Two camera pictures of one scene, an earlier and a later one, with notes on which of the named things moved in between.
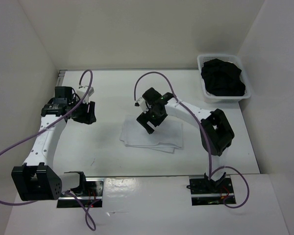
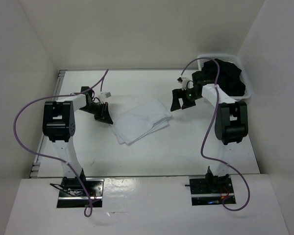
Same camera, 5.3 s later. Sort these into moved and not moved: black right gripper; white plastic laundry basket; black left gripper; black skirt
Moved: black right gripper; black left gripper
Not moved: white plastic laundry basket; black skirt
